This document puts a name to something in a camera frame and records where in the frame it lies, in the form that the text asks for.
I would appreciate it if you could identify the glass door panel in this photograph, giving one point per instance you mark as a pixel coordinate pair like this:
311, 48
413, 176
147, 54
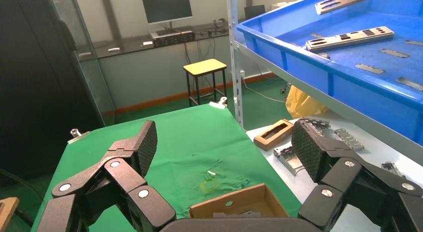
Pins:
96, 85

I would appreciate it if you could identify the yellow plastic bag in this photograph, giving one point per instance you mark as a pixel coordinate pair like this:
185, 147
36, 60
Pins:
304, 103

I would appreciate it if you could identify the silver metal IO shield plate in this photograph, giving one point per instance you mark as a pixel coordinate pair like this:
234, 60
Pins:
347, 0
360, 38
251, 213

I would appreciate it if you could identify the black computer monitor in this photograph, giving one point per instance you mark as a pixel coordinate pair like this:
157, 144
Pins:
167, 7

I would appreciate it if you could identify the white table sheet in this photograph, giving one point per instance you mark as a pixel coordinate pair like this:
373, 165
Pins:
294, 187

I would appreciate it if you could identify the silver binder clip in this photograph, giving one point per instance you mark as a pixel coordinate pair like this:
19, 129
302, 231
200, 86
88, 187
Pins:
79, 137
216, 105

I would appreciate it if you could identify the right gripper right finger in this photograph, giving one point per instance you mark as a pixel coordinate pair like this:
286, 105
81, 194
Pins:
347, 177

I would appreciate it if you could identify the white paper scrap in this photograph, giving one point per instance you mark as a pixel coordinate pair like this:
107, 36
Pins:
211, 173

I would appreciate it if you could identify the green table cloth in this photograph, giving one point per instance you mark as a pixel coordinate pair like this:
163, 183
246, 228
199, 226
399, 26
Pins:
185, 141

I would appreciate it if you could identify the tall black cabinet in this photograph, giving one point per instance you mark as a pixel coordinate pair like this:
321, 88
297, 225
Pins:
33, 91

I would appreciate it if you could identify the yellow top black stool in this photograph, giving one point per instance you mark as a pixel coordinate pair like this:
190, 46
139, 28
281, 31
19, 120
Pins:
205, 67

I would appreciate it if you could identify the perforated white shelf post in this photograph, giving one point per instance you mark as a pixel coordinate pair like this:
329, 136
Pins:
235, 58

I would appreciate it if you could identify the long grey desk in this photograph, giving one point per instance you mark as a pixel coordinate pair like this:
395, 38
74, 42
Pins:
148, 75

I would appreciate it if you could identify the slotted silver metal bracket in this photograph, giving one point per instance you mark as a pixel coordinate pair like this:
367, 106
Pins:
317, 123
348, 139

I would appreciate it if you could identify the grey stamped metal panel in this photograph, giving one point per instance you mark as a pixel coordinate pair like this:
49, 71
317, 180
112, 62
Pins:
289, 159

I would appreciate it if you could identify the light wooden board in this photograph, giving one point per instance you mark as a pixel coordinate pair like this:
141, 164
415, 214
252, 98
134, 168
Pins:
6, 214

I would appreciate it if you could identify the blue plastic tray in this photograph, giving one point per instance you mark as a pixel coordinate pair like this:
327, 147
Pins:
363, 88

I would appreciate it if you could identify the small white desk item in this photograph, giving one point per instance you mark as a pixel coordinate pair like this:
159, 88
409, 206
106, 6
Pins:
114, 49
147, 43

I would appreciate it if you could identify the shallow cardboard box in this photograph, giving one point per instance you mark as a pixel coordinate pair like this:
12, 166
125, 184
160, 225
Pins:
244, 197

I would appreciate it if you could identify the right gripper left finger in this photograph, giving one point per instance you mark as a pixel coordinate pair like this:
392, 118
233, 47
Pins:
119, 181

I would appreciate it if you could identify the black desktop device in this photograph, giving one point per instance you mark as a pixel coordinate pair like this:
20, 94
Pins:
171, 38

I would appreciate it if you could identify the grey tape strip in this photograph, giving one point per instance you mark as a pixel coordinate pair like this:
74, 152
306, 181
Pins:
395, 53
414, 42
370, 69
409, 83
316, 35

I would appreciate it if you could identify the bent silver metal bracket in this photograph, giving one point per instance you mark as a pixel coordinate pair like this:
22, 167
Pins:
391, 167

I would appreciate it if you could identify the black headphones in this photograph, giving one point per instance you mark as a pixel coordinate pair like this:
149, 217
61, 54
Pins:
218, 24

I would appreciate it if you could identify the black rectangular panel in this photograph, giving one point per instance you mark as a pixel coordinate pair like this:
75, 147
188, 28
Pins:
254, 12

